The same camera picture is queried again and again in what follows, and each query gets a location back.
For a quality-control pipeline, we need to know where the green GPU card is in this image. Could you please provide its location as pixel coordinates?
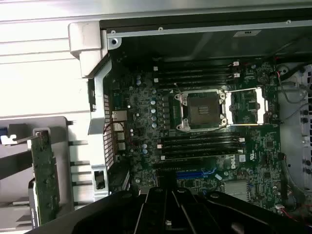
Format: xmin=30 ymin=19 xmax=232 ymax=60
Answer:
xmin=0 ymin=126 xmax=62 ymax=231

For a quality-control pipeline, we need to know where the silver chipset heatsink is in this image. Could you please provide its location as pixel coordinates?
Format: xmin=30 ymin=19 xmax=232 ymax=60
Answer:
xmin=224 ymin=181 xmax=251 ymax=196

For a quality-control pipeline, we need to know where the blue expansion slot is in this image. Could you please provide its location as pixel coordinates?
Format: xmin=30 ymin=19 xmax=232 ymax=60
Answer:
xmin=175 ymin=172 xmax=216 ymax=179

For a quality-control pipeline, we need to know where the black RAM slot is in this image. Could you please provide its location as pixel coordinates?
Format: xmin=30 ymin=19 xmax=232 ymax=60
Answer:
xmin=153 ymin=73 xmax=241 ymax=83
xmin=159 ymin=153 xmax=238 ymax=161
xmin=158 ymin=70 xmax=232 ymax=77
xmin=157 ymin=140 xmax=238 ymax=149
xmin=153 ymin=62 xmax=241 ymax=72
xmin=163 ymin=146 xmax=244 ymax=154
xmin=163 ymin=135 xmax=245 ymax=142
xmin=158 ymin=81 xmax=232 ymax=89

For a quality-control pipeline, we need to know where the green Dell motherboard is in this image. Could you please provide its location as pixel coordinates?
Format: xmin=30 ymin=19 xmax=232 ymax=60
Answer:
xmin=109 ymin=56 xmax=285 ymax=213

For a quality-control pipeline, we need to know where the silver ethernet port block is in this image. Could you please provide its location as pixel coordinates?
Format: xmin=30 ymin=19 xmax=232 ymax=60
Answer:
xmin=111 ymin=110 xmax=128 ymax=122

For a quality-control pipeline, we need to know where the CPU socket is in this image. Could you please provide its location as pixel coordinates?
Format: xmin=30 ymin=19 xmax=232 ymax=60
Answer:
xmin=175 ymin=88 xmax=229 ymax=133

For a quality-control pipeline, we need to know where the silver socket cover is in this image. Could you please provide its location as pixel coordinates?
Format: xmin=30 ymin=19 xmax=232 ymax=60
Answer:
xmin=228 ymin=87 xmax=271 ymax=126

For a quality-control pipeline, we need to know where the silver open PC case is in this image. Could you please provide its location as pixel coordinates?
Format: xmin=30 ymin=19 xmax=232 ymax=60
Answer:
xmin=68 ymin=14 xmax=312 ymax=221

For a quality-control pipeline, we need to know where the thin metal locking lever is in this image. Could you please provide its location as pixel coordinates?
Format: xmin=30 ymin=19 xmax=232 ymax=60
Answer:
xmin=173 ymin=82 xmax=190 ymax=104

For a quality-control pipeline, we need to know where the white case sticker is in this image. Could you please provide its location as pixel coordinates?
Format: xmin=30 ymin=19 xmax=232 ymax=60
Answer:
xmin=233 ymin=29 xmax=262 ymax=38

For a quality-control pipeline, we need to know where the grey wire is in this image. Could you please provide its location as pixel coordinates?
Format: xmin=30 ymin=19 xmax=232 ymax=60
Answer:
xmin=277 ymin=77 xmax=309 ymax=104

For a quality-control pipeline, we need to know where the red and black wire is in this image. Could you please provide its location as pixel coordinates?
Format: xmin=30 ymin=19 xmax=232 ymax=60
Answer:
xmin=274 ymin=56 xmax=285 ymax=80

